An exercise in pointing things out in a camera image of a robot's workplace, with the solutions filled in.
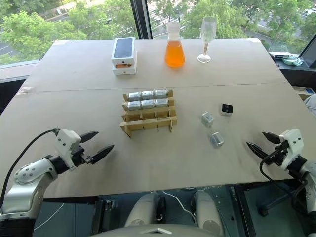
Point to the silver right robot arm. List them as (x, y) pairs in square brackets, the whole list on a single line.
[(308, 180)]

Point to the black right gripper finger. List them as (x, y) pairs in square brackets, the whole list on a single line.
[(272, 138), (258, 150)]

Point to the pale teal object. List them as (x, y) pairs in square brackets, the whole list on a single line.
[(293, 61)]

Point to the dark side desk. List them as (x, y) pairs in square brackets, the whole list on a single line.
[(296, 75)]

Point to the blue and white flat box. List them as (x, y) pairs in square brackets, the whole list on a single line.
[(282, 55)]

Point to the dark monitor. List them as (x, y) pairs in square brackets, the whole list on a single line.
[(309, 53)]

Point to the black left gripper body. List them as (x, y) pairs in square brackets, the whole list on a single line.
[(79, 156)]

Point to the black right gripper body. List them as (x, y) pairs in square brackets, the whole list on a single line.
[(279, 154)]

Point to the glass flask with orange liquid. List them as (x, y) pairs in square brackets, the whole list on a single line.
[(175, 55)]

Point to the white phone box, dark print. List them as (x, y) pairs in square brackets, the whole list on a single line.
[(124, 49)]

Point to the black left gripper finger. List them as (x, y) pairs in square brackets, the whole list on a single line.
[(103, 151), (89, 135)]

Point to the silver robot thigh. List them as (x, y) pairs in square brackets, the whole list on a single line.
[(208, 212), (142, 209)]

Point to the grey rounded object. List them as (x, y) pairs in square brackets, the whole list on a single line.
[(311, 105)]

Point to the silver left robot thigh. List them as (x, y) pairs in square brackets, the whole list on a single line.
[(142, 209)]

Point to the clear champagne glass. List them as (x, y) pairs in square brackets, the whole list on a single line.
[(208, 30)]

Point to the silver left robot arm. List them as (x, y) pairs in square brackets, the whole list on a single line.
[(26, 176)]

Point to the white plastic block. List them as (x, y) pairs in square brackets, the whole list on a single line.
[(124, 69)]

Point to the black table foot frame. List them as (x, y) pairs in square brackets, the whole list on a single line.
[(274, 200)]

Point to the silver right robot thigh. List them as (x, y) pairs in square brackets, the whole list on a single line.
[(208, 212)]

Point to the wooden rack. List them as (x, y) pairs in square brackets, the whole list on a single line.
[(148, 119)]

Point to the small white black cube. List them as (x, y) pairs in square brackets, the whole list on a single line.
[(226, 109)]

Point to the grey robot torso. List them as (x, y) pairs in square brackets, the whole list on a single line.
[(158, 232)]

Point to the dark window pillar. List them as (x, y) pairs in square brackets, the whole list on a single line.
[(142, 17)]

